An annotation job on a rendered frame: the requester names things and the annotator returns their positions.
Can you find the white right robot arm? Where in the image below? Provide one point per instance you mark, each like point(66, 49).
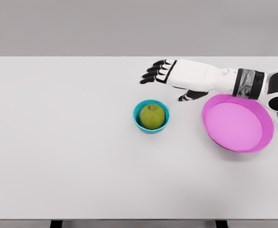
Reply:
point(250, 83)

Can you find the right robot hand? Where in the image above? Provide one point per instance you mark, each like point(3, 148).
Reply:
point(188, 74)

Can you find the green apple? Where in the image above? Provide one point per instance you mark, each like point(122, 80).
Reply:
point(152, 116)

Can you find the pink plate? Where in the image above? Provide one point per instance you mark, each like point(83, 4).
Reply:
point(236, 124)

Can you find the blue bowl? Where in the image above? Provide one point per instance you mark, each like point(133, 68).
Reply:
point(137, 118)

